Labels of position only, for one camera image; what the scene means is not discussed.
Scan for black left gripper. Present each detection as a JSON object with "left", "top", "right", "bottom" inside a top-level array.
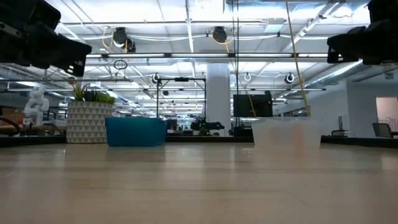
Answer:
[{"left": 0, "top": 22, "right": 93, "bottom": 77}]

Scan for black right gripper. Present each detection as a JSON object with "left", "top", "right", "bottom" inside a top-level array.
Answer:
[{"left": 326, "top": 17, "right": 398, "bottom": 66}]

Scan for blue plastic bin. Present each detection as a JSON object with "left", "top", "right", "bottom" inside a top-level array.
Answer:
[{"left": 104, "top": 116, "right": 168, "bottom": 147}]

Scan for clear plastic bin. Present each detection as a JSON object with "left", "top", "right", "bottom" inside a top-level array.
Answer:
[{"left": 251, "top": 117, "right": 322, "bottom": 149}]

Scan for green potted plant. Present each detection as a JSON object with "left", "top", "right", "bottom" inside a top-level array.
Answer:
[{"left": 68, "top": 79, "right": 116, "bottom": 105}]

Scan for white robot figurine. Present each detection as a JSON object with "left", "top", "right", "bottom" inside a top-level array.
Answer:
[{"left": 24, "top": 85, "right": 50, "bottom": 126}]

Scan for triangle-patterned planter pot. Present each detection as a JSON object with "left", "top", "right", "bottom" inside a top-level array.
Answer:
[{"left": 66, "top": 101, "right": 114, "bottom": 144}]

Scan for cardboard box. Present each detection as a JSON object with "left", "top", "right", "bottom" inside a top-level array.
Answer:
[{"left": 1, "top": 107, "right": 25, "bottom": 125}]

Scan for grey desk device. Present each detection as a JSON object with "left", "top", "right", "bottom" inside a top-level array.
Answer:
[{"left": 331, "top": 114, "right": 355, "bottom": 138}]

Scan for black office chair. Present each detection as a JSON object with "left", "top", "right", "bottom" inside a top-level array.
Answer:
[{"left": 372, "top": 123, "right": 398, "bottom": 139}]

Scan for black monitor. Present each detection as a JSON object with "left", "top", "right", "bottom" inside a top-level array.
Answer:
[{"left": 233, "top": 91, "right": 274, "bottom": 118}]

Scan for white pillar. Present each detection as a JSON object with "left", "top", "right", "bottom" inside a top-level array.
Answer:
[{"left": 206, "top": 63, "right": 232, "bottom": 137}]

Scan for silver ventilation duct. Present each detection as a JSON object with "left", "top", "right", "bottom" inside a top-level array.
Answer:
[{"left": 306, "top": 58, "right": 398, "bottom": 88}]

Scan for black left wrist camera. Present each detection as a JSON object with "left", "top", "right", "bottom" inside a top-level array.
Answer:
[{"left": 28, "top": 0, "right": 62, "bottom": 31}]

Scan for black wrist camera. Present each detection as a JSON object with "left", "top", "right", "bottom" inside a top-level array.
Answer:
[
  {"left": 368, "top": 0, "right": 398, "bottom": 23},
  {"left": 28, "top": 0, "right": 62, "bottom": 31}
]

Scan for yellow hanging cable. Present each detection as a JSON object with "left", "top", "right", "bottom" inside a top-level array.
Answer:
[{"left": 285, "top": 0, "right": 311, "bottom": 118}]

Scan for hanging black cable loop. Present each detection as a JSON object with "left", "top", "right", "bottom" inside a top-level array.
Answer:
[{"left": 113, "top": 58, "right": 129, "bottom": 71}]

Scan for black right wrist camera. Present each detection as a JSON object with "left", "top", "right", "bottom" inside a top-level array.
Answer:
[{"left": 368, "top": 0, "right": 398, "bottom": 23}]

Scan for black curved cable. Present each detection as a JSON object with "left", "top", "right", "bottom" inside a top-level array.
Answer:
[{"left": 0, "top": 116, "right": 21, "bottom": 137}]

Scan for black table back rail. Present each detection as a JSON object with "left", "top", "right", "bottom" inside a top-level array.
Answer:
[{"left": 0, "top": 135, "right": 398, "bottom": 149}]

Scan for black metal frame stand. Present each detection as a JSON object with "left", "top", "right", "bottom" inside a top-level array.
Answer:
[{"left": 156, "top": 77, "right": 207, "bottom": 136}]

